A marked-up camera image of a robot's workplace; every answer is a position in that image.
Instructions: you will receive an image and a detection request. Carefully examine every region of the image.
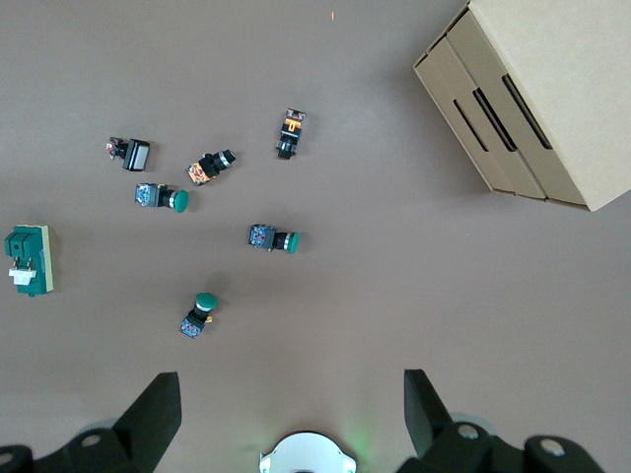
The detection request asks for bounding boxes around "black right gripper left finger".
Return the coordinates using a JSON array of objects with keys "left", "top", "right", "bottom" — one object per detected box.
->
[{"left": 0, "top": 372, "right": 182, "bottom": 473}]

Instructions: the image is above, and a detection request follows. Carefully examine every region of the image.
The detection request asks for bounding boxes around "black selector switch orange block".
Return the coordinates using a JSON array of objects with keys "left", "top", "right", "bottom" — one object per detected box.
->
[
  {"left": 274, "top": 107, "right": 308, "bottom": 161},
  {"left": 185, "top": 150, "right": 237, "bottom": 187}
]

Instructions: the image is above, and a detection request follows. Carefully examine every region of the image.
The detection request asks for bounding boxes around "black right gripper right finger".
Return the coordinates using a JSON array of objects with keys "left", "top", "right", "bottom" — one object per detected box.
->
[{"left": 396, "top": 369, "right": 605, "bottom": 473}]

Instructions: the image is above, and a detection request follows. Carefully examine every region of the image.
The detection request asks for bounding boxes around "green load switch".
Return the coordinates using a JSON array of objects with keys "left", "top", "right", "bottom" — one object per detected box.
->
[{"left": 4, "top": 224, "right": 56, "bottom": 298}]

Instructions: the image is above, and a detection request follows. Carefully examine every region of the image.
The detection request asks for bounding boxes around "black button red tip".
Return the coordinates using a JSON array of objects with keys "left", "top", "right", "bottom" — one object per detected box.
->
[{"left": 105, "top": 136, "right": 152, "bottom": 172}]

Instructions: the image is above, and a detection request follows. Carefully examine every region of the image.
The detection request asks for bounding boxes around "green mushroom push button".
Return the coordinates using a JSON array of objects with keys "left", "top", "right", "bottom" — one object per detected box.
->
[
  {"left": 133, "top": 182, "right": 190, "bottom": 215},
  {"left": 248, "top": 224, "right": 301, "bottom": 255},
  {"left": 178, "top": 292, "right": 219, "bottom": 340}
]

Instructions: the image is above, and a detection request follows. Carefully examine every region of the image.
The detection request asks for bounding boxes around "brown cardboard box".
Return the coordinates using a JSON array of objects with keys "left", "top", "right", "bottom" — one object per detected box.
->
[{"left": 412, "top": 0, "right": 631, "bottom": 213}]

